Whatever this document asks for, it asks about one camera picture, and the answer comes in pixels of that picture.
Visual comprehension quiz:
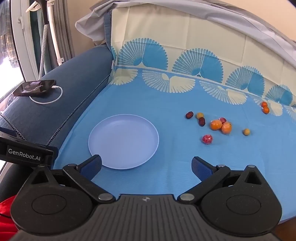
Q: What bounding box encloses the blue fabric sofa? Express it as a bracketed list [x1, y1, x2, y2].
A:
[0, 44, 114, 204]

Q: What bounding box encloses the white window frame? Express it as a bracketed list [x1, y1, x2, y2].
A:
[10, 0, 39, 80]

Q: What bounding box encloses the black-white dotted strap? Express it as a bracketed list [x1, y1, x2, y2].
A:
[38, 23, 49, 79]

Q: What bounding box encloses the light blue plastic plate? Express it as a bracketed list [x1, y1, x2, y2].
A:
[88, 114, 159, 171]

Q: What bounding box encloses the red cloth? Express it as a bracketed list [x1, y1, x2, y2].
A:
[0, 195, 19, 241]

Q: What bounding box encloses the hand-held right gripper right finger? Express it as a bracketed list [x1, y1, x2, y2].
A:
[178, 156, 264, 205]

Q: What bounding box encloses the grey cloth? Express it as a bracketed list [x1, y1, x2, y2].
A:
[75, 0, 296, 50]

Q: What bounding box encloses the blue fan-printed blanket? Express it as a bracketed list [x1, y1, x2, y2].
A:
[53, 9, 296, 224]

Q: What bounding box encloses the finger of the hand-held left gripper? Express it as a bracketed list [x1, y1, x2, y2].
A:
[46, 146, 59, 166]

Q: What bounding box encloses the white charging cable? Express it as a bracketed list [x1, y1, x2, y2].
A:
[29, 85, 63, 105]

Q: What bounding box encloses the grey curtain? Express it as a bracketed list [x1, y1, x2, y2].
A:
[53, 0, 75, 64]

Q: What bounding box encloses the large orange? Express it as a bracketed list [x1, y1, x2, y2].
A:
[221, 122, 233, 134]
[210, 119, 223, 131]

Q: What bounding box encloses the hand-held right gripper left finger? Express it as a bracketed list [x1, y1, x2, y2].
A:
[28, 154, 116, 205]

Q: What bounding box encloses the black smartphone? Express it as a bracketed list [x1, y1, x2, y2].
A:
[13, 79, 57, 97]

